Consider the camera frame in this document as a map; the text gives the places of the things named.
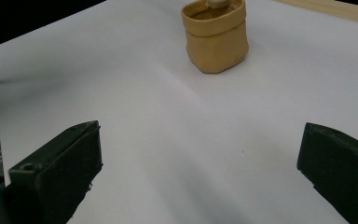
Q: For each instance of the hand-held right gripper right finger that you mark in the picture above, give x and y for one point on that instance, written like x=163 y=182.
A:
x=341 y=165

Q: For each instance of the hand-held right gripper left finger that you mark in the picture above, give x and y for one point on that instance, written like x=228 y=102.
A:
x=59 y=174

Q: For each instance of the tan paper bag holder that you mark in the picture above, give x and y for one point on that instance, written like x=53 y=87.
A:
x=217 y=46

